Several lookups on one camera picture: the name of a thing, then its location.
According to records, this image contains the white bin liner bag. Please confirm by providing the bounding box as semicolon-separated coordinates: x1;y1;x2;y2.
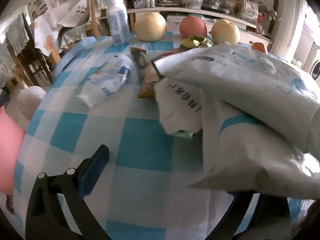
19;86;47;128

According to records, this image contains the red apple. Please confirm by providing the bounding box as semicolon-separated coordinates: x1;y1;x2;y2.
179;16;207;39

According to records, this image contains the large yellow pear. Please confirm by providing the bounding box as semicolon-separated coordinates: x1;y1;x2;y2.
134;12;167;42

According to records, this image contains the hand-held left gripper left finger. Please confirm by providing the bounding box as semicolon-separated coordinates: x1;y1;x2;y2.
25;144;110;240

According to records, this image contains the washing machine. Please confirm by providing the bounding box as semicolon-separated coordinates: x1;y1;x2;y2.
310;57;320;81

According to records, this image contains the white wall cabinet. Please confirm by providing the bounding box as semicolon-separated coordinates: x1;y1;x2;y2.
127;5;273;46

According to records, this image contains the small yellow pear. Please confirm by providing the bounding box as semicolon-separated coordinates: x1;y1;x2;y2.
211;19;240;45

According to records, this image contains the wooden chair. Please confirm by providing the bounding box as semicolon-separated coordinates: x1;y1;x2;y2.
85;0;108;38

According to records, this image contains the white mesh food cover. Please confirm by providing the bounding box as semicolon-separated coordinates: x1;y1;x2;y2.
42;0;91;28

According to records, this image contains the pink plastic basin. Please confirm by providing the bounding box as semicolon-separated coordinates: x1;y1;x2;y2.
0;105;26;196

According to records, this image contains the large white plastic bag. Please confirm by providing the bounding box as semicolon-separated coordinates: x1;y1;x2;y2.
152;44;320;201

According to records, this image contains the white printed dining tablecloth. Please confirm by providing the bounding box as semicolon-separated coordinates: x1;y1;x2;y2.
33;17;62;57

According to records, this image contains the brown coffee sachet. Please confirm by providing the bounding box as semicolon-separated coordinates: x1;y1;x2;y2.
130;47;160;99

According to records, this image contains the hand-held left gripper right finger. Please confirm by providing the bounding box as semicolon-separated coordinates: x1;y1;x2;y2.
209;192;292;240

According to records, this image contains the small orange fruit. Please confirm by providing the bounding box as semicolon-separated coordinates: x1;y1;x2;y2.
251;42;266;53

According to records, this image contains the gold green crumpled wrapper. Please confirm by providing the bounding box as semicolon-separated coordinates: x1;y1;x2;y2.
181;35;213;48

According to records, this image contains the white milk bottle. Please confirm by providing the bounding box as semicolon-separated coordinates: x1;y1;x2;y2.
105;0;130;46

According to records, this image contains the blue checked tablecloth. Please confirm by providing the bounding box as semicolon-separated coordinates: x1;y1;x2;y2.
12;35;320;240

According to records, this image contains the white green snack packet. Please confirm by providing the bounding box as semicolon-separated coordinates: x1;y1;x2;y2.
154;76;203;138

